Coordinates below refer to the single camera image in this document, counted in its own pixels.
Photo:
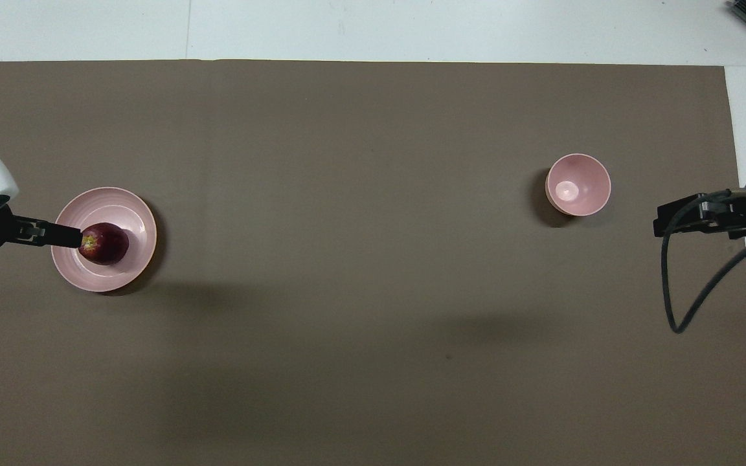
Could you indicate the dark red apple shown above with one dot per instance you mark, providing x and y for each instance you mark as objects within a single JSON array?
[{"x": 107, "y": 244}]

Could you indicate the pink plate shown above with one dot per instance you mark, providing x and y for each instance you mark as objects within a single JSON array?
[{"x": 120, "y": 207}]

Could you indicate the small pink bowl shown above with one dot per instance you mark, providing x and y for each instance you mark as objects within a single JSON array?
[{"x": 579, "y": 184}]

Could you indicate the brown table mat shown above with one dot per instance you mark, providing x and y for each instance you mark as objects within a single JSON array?
[{"x": 360, "y": 259}]

